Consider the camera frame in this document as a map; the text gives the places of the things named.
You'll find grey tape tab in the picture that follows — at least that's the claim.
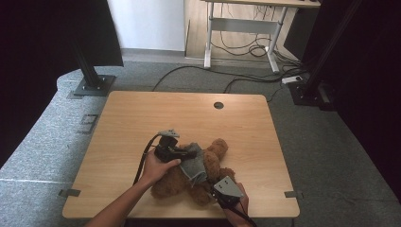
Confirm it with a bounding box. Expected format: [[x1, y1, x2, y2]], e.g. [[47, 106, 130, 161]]
[[58, 188, 82, 199], [284, 190, 305, 200]]

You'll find brown teddy bear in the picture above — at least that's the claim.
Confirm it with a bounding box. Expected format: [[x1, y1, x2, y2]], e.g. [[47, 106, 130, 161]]
[[150, 137, 236, 207]]

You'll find white desk frame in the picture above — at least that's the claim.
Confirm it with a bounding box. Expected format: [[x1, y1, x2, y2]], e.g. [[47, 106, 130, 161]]
[[201, 0, 322, 75]]

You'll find dark curtain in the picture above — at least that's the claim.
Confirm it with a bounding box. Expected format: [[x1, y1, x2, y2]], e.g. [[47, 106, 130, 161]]
[[301, 0, 401, 207], [0, 0, 125, 168]]

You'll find person's left hand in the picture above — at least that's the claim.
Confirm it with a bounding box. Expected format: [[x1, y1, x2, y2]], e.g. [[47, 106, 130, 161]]
[[140, 149, 183, 187]]

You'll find black stand with grey base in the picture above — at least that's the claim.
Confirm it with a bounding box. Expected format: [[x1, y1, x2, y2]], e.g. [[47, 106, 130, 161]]
[[69, 37, 117, 97]]

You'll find long black floor cable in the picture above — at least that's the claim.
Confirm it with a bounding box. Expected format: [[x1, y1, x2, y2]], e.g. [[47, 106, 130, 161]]
[[151, 64, 305, 95]]

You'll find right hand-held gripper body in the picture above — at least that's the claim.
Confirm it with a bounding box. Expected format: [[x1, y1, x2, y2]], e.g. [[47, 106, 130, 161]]
[[209, 175, 245, 210]]

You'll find grey terry cloth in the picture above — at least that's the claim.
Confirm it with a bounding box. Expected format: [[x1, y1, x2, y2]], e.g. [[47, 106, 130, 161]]
[[179, 142, 209, 187]]

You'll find white power strip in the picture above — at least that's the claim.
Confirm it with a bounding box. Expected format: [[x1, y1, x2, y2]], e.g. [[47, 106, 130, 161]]
[[281, 75, 304, 85]]

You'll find black cable bundle under desk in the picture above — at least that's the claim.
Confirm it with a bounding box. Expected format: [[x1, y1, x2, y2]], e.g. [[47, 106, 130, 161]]
[[210, 6, 276, 59]]

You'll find person's right hand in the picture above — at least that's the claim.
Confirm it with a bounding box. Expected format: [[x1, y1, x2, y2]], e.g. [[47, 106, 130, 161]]
[[222, 182, 251, 226]]

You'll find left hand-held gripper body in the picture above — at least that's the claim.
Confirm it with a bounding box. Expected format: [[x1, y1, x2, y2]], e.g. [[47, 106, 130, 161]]
[[153, 128, 182, 164]]

